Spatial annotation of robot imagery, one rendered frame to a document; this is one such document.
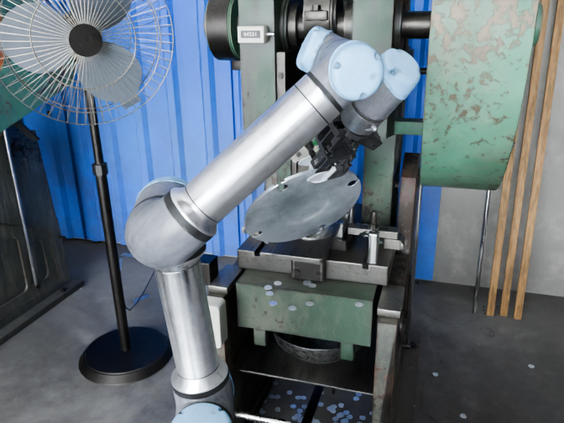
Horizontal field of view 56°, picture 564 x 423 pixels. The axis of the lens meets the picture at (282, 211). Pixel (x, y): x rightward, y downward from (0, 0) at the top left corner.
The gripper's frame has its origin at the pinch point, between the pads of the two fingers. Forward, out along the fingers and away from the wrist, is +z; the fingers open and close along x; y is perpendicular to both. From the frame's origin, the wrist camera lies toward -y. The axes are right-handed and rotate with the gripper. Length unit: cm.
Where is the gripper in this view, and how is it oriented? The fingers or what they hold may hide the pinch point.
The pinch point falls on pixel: (315, 174)
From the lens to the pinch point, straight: 114.5
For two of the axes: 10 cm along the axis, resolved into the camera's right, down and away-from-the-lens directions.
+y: -8.1, 2.2, -5.4
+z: -4.0, 4.6, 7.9
